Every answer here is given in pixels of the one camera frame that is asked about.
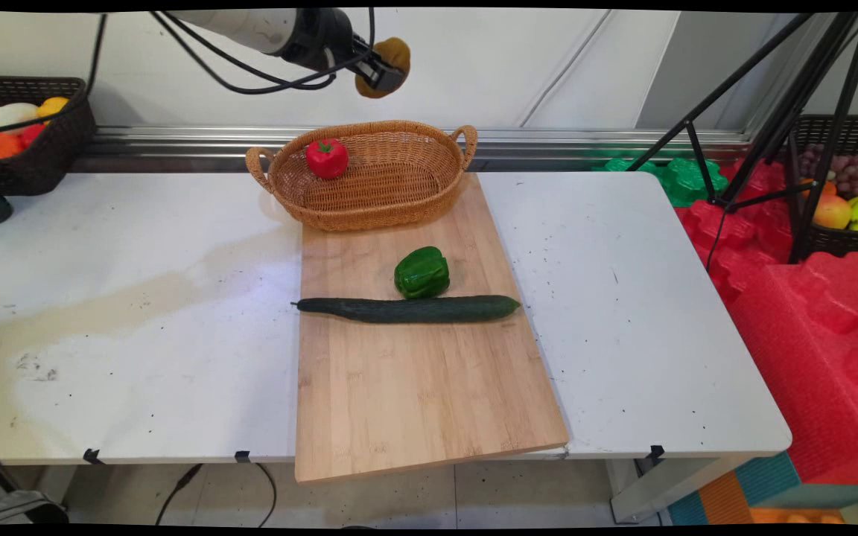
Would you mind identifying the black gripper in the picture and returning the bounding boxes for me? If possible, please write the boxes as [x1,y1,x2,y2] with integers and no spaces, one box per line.
[279,9,407,94]

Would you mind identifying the brown potato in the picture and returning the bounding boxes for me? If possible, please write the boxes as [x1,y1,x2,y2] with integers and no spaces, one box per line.
[355,37,412,100]

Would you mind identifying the red tomato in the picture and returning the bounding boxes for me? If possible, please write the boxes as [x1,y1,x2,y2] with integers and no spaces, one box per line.
[305,138,349,180]

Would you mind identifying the green bell pepper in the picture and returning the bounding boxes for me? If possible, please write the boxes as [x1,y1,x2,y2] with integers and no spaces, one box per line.
[394,246,451,300]

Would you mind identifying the dark green cucumber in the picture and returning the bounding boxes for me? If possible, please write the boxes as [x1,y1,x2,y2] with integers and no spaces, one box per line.
[291,295,521,324]

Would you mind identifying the bamboo cutting board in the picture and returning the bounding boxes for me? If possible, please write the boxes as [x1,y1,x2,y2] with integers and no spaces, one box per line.
[294,173,571,485]

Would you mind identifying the green foam mat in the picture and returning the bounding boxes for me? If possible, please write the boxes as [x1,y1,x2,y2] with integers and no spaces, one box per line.
[593,153,730,208]

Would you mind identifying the pale white toy vegetable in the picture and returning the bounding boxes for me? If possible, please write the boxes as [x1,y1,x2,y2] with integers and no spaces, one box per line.
[0,103,40,135]

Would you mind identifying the yellow red toy apple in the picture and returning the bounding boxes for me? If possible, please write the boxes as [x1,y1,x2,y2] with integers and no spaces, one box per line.
[813,195,853,230]

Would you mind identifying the purple toy grapes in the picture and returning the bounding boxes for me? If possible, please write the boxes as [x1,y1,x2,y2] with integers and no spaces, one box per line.
[798,145,858,199]

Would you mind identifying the dark woven fruit basket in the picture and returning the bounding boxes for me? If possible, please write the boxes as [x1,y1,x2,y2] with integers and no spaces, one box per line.
[786,114,858,261]

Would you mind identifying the white table leg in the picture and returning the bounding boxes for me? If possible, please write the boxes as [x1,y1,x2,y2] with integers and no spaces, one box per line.
[606,454,761,524]

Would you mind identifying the large red foam mat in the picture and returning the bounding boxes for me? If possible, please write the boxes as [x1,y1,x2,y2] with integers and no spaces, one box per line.
[727,252,858,485]

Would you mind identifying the teal orange floor mat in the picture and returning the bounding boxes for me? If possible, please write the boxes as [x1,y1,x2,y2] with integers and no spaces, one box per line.
[666,450,858,526]

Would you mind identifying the black bag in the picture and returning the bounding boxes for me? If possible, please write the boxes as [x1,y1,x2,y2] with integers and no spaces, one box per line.
[0,489,69,527]

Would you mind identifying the black looping robot cable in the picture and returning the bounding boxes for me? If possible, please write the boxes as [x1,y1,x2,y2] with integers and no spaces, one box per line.
[149,9,378,95]

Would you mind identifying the oval wicker basket with handles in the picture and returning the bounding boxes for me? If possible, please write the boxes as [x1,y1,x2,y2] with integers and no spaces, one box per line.
[245,120,479,232]

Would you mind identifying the silver metal wall rail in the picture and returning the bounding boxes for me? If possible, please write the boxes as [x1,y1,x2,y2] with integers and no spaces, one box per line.
[71,125,754,173]

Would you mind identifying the long black hanging cable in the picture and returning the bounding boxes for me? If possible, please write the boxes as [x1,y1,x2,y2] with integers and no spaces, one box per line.
[0,13,109,137]

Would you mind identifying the black camera tripod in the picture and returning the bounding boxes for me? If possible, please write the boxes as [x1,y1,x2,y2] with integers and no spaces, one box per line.
[626,11,858,264]

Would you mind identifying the black floor cable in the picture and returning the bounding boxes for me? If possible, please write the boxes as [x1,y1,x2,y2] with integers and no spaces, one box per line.
[154,462,278,529]

